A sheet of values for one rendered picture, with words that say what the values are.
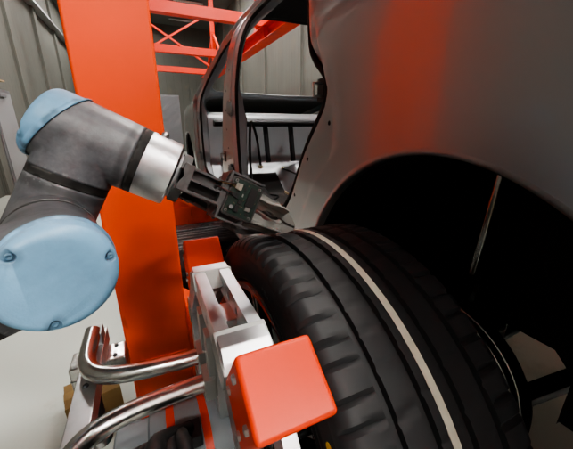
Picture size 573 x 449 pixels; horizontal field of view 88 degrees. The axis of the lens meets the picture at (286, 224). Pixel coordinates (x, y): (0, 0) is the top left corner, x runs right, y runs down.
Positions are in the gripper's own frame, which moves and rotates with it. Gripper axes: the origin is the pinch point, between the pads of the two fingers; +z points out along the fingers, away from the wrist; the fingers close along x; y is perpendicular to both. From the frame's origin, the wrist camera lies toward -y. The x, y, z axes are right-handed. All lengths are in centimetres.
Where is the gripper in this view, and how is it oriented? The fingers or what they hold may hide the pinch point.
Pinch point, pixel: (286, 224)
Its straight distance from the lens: 53.0
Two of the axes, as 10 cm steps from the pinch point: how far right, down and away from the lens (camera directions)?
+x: 3.6, -9.3, 0.7
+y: 4.1, 0.9, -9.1
